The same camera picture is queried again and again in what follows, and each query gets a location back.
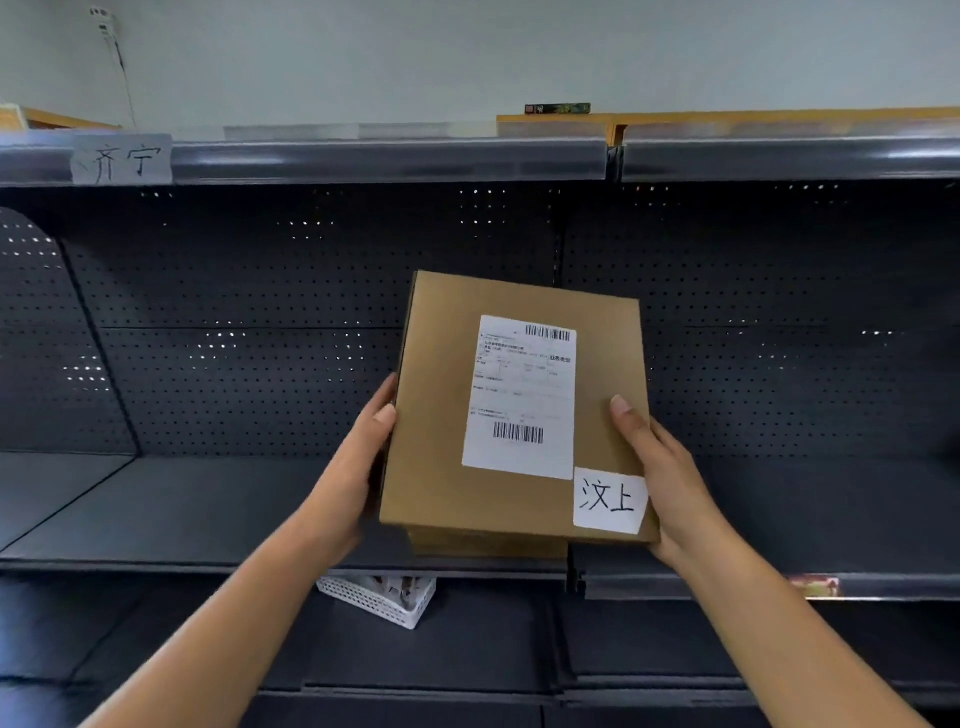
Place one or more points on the person's left hand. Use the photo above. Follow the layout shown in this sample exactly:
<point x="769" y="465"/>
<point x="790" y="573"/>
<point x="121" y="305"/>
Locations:
<point x="346" y="480"/>

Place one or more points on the person's right hand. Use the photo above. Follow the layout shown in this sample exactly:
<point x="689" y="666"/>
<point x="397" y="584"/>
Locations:
<point x="671" y="480"/>

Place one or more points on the person's right thumb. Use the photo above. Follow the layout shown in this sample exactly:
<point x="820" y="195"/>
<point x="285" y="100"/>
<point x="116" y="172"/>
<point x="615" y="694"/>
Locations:
<point x="628" y="424"/>

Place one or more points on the person's left thumb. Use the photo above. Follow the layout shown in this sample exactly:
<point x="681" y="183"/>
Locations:
<point x="375" y="435"/>

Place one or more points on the brown cardboard parcel box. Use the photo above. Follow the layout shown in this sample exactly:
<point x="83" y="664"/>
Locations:
<point x="517" y="420"/>

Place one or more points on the person's left forearm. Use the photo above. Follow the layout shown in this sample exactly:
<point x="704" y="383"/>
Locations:
<point x="225" y="630"/>

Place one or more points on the person's right forearm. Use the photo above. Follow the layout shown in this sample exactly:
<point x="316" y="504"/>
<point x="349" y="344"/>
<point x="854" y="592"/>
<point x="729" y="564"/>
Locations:
<point x="787" y="637"/>

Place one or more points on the white handwritten paper tag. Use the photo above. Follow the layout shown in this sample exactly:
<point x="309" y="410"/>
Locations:
<point x="611" y="500"/>

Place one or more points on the white shipping label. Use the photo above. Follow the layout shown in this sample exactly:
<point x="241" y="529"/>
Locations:
<point x="521" y="397"/>

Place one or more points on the white plastic basket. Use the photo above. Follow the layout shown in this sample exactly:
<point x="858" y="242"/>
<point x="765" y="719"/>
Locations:
<point x="379" y="596"/>

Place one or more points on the dark metal shelving unit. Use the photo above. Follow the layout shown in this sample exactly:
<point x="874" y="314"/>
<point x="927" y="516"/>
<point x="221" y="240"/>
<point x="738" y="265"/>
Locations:
<point x="225" y="337"/>

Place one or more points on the small colourful shelf sticker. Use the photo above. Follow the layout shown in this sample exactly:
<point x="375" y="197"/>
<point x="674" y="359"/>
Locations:
<point x="814" y="585"/>

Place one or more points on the small dark flat box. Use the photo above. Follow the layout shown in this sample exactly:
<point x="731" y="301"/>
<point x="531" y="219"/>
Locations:
<point x="557" y="109"/>

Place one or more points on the wooden board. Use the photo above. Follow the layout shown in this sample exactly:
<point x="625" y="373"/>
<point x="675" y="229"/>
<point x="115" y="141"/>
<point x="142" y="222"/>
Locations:
<point x="45" y="118"/>
<point x="750" y="120"/>

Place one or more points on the white paper shelf sign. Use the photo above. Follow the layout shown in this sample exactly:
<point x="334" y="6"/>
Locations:
<point x="121" y="160"/>

